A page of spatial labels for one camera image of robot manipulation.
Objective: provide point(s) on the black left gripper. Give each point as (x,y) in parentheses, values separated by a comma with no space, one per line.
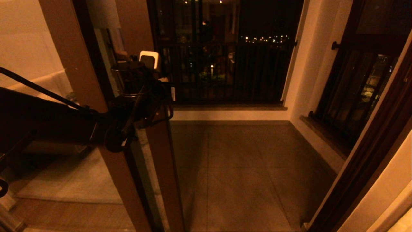
(145,106)

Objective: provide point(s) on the green balcony plants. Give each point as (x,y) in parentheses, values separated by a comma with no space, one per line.
(212,77)

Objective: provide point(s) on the narrow dark metal side railing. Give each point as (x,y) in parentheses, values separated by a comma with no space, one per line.
(347,96)

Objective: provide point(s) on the left wrist silver cylinder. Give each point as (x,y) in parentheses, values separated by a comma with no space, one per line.
(128,79)

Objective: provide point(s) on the wide dark metal balcony railing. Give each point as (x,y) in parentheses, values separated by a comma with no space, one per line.
(241,74)

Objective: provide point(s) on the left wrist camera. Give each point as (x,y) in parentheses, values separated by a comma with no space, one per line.
(149,59)

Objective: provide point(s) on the brown-framed fixed glass panel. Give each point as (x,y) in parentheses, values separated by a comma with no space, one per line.
(106,180)

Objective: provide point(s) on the brown-framed sliding glass door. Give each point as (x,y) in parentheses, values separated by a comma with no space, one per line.
(161,177)

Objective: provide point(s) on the long stone railing sill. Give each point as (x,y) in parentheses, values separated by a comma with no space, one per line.
(231,107)

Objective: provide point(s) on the dark brown door jamb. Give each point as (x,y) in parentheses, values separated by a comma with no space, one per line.
(363,167)

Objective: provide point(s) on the short stone side sill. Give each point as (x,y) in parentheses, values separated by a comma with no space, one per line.
(322,135)

